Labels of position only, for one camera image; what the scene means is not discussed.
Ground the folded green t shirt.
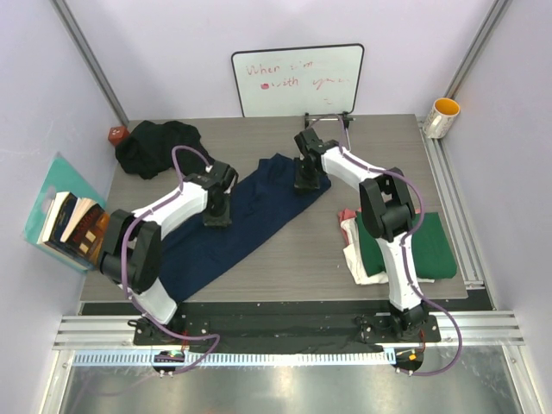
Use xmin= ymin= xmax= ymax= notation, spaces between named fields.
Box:
xmin=355 ymin=212 xmax=457 ymax=280

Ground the white perforated cable tray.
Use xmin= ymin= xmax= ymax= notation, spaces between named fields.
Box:
xmin=72 ymin=348 xmax=396 ymax=367

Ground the dark blue paperback book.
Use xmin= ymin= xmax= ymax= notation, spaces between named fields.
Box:
xmin=37 ymin=191 xmax=90 ymax=272

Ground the folded pink t shirt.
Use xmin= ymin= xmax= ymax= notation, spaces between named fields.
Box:
xmin=337 ymin=209 xmax=361 ymax=245

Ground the brown cover paperback book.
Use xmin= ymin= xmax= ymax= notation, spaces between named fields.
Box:
xmin=60 ymin=198 xmax=110 ymax=268

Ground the small whiteboard with red writing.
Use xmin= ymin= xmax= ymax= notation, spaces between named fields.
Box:
xmin=231 ymin=43 xmax=365 ymax=117

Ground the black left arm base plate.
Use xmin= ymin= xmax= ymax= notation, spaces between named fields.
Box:
xmin=127 ymin=317 xmax=215 ymax=346

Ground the black wire stand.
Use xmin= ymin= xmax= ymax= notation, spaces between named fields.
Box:
xmin=303 ymin=111 xmax=355 ymax=150

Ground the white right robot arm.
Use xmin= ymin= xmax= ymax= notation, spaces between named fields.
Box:
xmin=294 ymin=129 xmax=429 ymax=341

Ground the black t shirt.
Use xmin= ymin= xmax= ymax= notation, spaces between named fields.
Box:
xmin=115 ymin=121 xmax=215 ymax=179

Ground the small red cube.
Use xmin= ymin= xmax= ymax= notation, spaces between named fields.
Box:
xmin=108 ymin=126 xmax=129 ymax=147

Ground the white mug yellow inside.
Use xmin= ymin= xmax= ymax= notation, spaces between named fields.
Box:
xmin=422 ymin=97 xmax=461 ymax=140

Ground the folded white t shirt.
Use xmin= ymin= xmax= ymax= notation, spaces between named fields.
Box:
xmin=342 ymin=218 xmax=434 ymax=285

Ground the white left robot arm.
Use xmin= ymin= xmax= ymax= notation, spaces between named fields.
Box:
xmin=97 ymin=161 xmax=238 ymax=344

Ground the teal plastic folder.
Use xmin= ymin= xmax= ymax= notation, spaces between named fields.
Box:
xmin=23 ymin=153 xmax=106 ymax=273

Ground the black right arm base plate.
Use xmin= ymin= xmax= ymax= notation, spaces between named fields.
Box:
xmin=354 ymin=313 xmax=442 ymax=344

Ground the navy blue t shirt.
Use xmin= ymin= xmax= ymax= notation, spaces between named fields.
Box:
xmin=160 ymin=154 xmax=331 ymax=302

